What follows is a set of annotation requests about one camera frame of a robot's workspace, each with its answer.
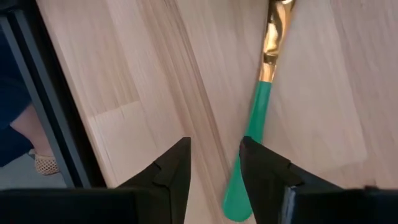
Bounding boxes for person's foot in shoe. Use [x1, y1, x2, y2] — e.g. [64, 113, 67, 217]
[0, 18, 60, 177]

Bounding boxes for black table frame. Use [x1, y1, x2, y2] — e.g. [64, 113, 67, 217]
[0, 0, 108, 190]

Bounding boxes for person's shoe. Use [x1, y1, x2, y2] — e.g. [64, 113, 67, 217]
[29, 148, 60, 177]

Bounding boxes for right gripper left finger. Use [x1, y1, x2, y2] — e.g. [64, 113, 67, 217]
[117, 136, 192, 224]

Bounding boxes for gold knife green handle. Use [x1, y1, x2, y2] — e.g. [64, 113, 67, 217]
[221, 0, 296, 223]

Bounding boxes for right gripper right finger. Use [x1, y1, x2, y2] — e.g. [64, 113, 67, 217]
[238, 136, 345, 224]

